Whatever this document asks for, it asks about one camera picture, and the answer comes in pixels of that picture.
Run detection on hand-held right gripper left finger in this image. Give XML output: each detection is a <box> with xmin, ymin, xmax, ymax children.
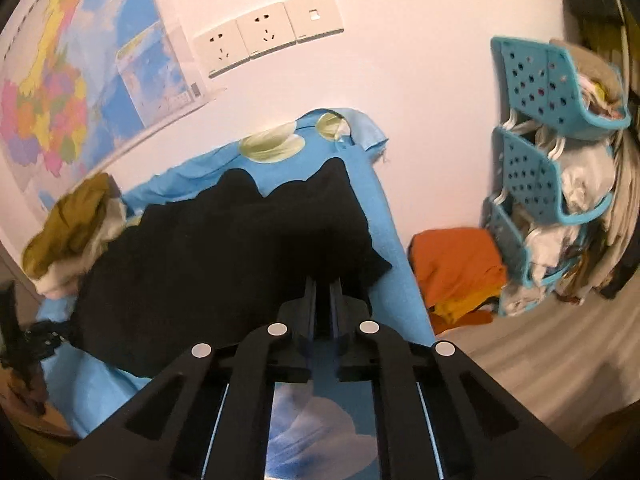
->
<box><xmin>57</xmin><ymin>277</ymin><xmax>317</xmax><ymax>480</ymax></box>

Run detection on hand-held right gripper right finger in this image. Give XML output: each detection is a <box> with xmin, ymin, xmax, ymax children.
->
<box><xmin>330</xmin><ymin>280</ymin><xmax>588</xmax><ymax>480</ymax></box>

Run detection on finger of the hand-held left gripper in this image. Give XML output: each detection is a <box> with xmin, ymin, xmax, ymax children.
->
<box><xmin>0</xmin><ymin>280</ymin><xmax>73</xmax><ymax>411</ymax></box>

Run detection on black garment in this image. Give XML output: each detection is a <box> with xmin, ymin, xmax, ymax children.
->
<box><xmin>70</xmin><ymin>157</ymin><xmax>393</xmax><ymax>380</ymax></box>

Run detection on olive and white clothes pile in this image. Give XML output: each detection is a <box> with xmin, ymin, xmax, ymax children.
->
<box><xmin>22</xmin><ymin>172</ymin><xmax>127</xmax><ymax>297</ymax></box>

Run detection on blue printed bed sheet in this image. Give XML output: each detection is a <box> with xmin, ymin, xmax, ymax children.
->
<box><xmin>37</xmin><ymin>107</ymin><xmax>437</xmax><ymax>480</ymax></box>

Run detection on yellow folded cloth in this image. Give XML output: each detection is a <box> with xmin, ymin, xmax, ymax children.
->
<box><xmin>429</xmin><ymin>287</ymin><xmax>501</xmax><ymax>336</ymax></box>

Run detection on orange folded cloth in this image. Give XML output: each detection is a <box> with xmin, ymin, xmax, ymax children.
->
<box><xmin>409</xmin><ymin>227</ymin><xmax>508</xmax><ymax>311</ymax></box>

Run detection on white crumpled cloths in rack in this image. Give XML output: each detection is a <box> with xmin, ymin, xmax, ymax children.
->
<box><xmin>500</xmin><ymin>40</ymin><xmax>626</xmax><ymax>317</ymax></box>

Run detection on teal plastic storage rack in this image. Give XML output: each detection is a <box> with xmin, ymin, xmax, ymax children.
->
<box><xmin>482</xmin><ymin>35</ymin><xmax>632</xmax><ymax>306</ymax></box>

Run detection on colourful wall map poster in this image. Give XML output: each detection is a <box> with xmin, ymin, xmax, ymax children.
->
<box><xmin>0</xmin><ymin>0</ymin><xmax>226</xmax><ymax>221</ymax></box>

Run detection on white wall socket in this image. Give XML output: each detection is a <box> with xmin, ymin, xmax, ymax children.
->
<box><xmin>192</xmin><ymin>22</ymin><xmax>251</xmax><ymax>80</ymax></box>
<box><xmin>236</xmin><ymin>2</ymin><xmax>297</xmax><ymax>60</ymax></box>

